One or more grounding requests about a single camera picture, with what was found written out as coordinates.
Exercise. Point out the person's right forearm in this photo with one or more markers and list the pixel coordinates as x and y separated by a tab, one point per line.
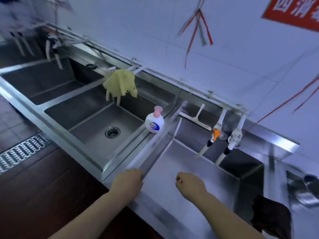
224	219

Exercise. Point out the metal floor drain grate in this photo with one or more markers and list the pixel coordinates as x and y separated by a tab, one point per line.
22	151

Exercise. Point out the metal ladle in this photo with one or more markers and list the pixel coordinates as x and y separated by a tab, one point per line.
309	186

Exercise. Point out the person's left fingers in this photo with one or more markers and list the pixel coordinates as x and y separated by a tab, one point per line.
137	173

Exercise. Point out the long red hanging ribbon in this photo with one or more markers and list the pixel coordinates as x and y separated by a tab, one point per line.
294	97

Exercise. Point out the dark brown cloth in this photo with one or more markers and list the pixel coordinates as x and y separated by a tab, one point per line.
271	216

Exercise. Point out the stainless steel sink unit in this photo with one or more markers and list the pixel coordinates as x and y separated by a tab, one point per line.
99	121

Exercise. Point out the person's right fingers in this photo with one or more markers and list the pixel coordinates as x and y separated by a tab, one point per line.
183	177

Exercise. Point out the round sink drain strainer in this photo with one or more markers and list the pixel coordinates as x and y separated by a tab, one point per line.
112	132

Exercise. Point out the white soap bottle pink pump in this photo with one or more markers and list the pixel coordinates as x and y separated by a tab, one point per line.
154	121

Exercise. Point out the white wall water pipe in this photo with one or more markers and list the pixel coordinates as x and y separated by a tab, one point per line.
154	70

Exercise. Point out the white faucet with black valve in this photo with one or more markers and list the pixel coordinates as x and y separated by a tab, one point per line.
53	47

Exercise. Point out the yellow cloth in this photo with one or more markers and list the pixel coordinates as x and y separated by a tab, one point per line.
121	82

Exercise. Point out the person's right hand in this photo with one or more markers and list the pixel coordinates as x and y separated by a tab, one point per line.
193	186

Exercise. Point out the red wall sign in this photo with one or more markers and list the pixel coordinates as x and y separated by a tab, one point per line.
291	12

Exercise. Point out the person's left hand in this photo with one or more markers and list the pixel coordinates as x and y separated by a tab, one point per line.
127	184

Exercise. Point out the white squeegee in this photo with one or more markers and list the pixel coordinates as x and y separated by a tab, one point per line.
196	118

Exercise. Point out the red and grey hanging ribbons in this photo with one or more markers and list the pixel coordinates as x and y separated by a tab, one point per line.
199	22

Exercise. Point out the person's left forearm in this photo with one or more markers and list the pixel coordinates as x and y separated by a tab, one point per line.
92	216

